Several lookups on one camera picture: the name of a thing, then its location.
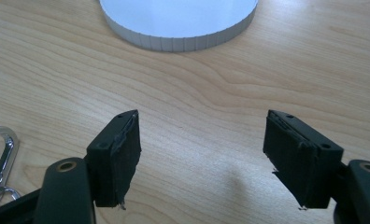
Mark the white round tray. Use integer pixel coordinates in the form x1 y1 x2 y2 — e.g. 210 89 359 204
98 0 260 53

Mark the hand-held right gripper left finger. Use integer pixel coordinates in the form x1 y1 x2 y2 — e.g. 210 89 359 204
33 109 143 224

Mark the silver metal carabiner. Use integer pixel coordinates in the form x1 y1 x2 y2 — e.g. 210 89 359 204
0 125 21 207

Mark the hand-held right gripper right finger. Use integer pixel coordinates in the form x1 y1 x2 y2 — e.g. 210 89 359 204
263 109 370 224

